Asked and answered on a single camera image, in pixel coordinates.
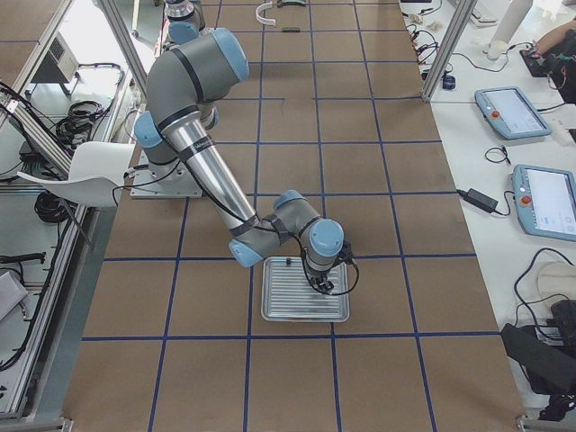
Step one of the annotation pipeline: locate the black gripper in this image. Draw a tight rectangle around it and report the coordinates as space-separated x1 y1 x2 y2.
303 264 332 293

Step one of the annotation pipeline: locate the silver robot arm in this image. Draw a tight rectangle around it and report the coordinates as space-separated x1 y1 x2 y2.
165 0 205 45
135 28 353 295

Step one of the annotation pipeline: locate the silver metal tray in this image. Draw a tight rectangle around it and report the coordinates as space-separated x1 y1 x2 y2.
261 256 350 322

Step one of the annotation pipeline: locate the black power adapter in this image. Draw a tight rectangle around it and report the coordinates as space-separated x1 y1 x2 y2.
456 188 498 213

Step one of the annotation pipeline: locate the lower blue teach pendant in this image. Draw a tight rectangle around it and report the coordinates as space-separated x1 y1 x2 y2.
511 165 575 242

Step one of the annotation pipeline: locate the blue teach pendant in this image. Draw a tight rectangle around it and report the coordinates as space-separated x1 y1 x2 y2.
474 86 552 140
511 165 575 242

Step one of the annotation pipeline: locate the upper blue teach pendant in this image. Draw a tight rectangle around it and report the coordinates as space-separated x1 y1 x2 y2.
474 86 552 140

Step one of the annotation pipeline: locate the white curved plastic part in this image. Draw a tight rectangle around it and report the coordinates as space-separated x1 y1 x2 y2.
255 1 276 27

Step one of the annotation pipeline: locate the dark green brake shoe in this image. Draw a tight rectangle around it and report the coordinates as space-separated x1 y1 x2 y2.
276 0 307 8

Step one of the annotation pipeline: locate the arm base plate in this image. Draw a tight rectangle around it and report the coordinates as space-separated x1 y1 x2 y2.
130 141 203 199

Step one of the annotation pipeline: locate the aluminium frame post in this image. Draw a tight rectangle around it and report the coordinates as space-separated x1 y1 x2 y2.
421 0 476 102

